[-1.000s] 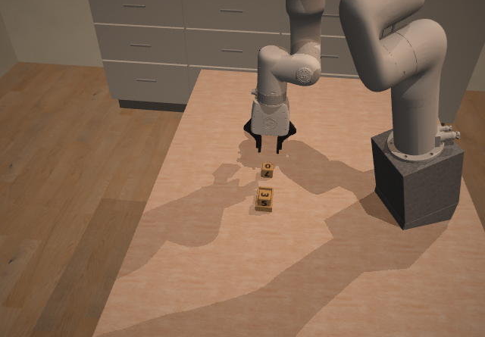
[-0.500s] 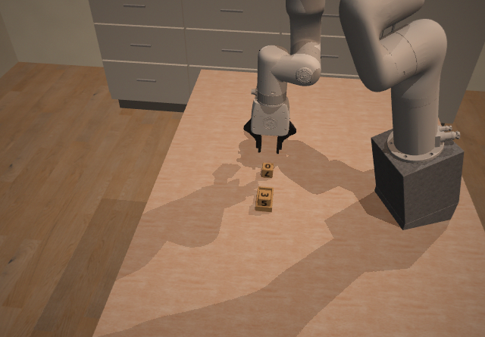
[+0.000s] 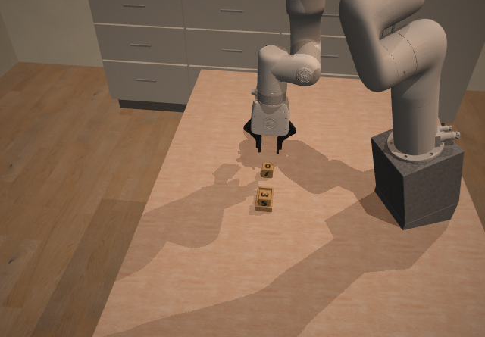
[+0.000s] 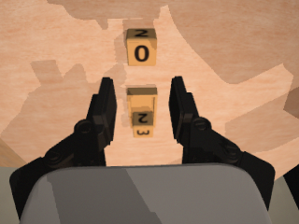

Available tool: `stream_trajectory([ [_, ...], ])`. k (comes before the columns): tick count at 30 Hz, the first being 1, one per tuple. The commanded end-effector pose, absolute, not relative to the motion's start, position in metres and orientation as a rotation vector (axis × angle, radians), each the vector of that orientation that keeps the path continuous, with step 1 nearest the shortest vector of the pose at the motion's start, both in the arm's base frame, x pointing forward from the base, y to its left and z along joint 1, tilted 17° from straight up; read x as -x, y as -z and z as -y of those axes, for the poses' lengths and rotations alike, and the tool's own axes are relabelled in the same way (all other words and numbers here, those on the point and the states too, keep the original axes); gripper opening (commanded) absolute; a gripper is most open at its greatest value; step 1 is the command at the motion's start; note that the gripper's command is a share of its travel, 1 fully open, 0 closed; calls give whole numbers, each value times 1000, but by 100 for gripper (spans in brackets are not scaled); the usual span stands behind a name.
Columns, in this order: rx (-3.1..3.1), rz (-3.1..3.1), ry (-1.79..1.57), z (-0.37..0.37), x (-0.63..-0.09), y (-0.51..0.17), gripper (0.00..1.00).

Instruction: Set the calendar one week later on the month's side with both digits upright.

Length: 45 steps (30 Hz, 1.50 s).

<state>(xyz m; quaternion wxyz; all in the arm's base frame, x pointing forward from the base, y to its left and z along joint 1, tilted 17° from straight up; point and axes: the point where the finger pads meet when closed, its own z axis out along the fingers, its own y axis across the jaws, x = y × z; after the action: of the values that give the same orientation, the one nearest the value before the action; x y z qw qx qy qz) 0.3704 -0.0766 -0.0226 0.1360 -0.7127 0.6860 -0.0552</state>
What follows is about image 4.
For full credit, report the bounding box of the wooden number cube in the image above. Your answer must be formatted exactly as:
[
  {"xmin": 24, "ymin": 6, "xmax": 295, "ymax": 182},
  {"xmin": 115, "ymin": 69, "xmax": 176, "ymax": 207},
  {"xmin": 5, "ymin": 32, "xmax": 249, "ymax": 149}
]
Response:
[
  {"xmin": 133, "ymin": 111, "xmax": 153, "ymax": 138},
  {"xmin": 126, "ymin": 28, "xmax": 157, "ymax": 66}
]

